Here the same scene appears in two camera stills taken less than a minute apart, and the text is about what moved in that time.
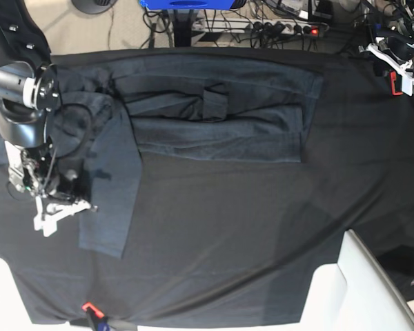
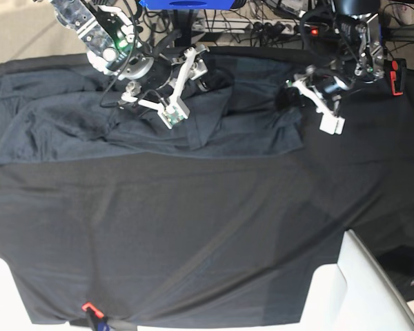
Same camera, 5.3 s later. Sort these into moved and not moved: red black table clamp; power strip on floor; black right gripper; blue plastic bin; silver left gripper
Moved: black right gripper; silver left gripper
Not moved: blue plastic bin; power strip on floor; red black table clamp
